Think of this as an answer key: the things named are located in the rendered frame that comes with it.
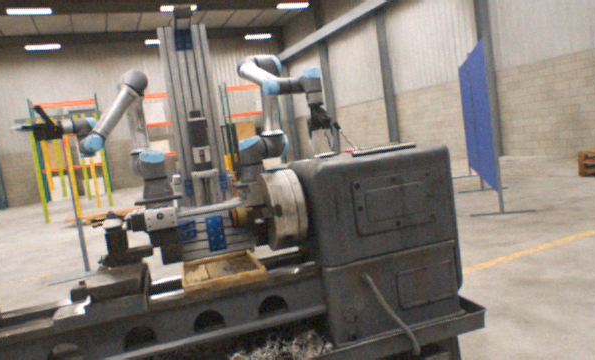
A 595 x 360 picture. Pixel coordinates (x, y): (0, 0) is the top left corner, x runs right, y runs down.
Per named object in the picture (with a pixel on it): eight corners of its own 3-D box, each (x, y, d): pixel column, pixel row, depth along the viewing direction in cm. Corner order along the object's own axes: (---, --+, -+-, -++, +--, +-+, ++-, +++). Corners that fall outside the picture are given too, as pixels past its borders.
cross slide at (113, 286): (145, 262, 196) (143, 252, 196) (140, 291, 155) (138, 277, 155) (103, 270, 192) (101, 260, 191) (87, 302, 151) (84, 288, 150)
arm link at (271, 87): (227, 54, 236) (269, 76, 198) (247, 53, 241) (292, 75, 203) (227, 77, 241) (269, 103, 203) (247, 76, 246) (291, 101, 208)
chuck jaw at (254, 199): (270, 207, 190) (263, 184, 196) (271, 201, 186) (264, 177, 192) (244, 212, 187) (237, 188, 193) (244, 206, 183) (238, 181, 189)
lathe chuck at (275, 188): (281, 234, 206) (273, 165, 200) (302, 257, 176) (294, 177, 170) (261, 238, 204) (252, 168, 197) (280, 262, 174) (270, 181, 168)
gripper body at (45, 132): (35, 141, 210) (64, 138, 217) (32, 122, 208) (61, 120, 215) (33, 140, 216) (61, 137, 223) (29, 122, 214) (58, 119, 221)
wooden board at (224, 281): (250, 258, 203) (248, 249, 203) (267, 279, 169) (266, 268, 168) (180, 272, 195) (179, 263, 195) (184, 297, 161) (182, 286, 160)
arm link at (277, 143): (257, 159, 253) (246, 57, 243) (281, 155, 259) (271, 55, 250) (266, 161, 242) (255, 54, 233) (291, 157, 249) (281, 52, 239)
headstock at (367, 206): (405, 222, 232) (396, 144, 228) (465, 238, 186) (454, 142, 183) (292, 245, 216) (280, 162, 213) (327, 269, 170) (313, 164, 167)
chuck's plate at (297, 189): (288, 233, 207) (281, 164, 201) (311, 255, 177) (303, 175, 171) (281, 234, 206) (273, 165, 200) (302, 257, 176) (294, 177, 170)
